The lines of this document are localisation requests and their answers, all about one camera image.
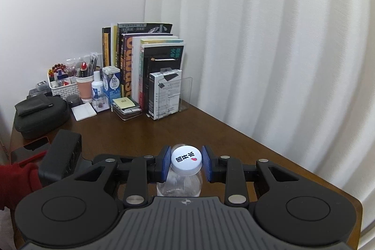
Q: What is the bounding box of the clear plastic water bottle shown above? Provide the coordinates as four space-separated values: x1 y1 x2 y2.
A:
156 144 203 197

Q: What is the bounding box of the white bottle cap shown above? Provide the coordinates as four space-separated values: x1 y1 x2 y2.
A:
171 145 202 176

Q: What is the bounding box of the red sleeve forearm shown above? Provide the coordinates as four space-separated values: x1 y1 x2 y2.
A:
0 154 45 211

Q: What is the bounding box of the small white dropper bottle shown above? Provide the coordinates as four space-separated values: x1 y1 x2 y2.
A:
91 71 104 101

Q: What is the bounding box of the black zippered case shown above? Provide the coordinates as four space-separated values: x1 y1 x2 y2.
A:
14 94 71 140

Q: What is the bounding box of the white square notepad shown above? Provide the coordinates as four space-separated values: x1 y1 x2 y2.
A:
71 103 97 121

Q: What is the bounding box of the black round jar lid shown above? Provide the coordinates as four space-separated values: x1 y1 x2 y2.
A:
65 94 82 108

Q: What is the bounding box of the small clear cube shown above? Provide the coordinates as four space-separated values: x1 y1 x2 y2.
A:
92 97 110 113

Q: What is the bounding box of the white plastic organizer basket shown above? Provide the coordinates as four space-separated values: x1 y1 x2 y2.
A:
48 68 79 99

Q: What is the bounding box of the pink paper cup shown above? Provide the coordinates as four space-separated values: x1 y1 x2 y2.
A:
76 75 94 103

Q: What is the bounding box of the metal tin with sticky notes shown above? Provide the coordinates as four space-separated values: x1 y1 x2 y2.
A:
111 97 142 121

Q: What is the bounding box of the blue white carton box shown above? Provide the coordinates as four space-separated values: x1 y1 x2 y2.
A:
102 66 121 105

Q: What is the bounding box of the white black product box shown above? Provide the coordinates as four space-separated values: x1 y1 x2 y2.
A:
148 69 182 120

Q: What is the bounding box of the dark orange lettered book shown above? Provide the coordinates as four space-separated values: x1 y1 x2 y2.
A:
121 33 172 97

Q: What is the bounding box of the black yellow thin book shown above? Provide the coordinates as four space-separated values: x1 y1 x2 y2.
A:
102 27 112 67

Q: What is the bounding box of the black book with teal text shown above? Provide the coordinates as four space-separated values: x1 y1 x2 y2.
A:
139 39 184 112

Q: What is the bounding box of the white yellow spine book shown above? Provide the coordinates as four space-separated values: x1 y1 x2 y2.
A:
131 35 185 111

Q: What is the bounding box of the tall black cover book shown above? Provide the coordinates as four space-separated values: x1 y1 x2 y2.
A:
114 22 173 68

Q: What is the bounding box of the white pleated curtain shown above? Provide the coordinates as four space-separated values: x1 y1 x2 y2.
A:
145 0 374 249

